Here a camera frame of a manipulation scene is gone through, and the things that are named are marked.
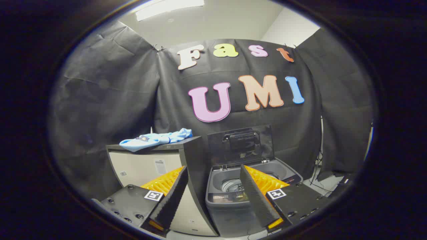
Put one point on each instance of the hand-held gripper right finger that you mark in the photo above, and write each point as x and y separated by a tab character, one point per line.
255	196

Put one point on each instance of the grey washing machine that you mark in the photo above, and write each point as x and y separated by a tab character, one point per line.
230	213

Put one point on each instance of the black and white cabinet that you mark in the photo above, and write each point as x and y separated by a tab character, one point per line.
140	166

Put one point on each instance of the black power box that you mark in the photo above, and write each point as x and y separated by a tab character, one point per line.
345	181

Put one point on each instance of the light blue shirt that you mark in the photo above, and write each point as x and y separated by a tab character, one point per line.
156	137

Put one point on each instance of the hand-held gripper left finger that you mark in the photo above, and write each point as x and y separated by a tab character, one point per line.
173	196

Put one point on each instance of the black backdrop cloth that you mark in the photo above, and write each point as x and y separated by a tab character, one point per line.
110	100

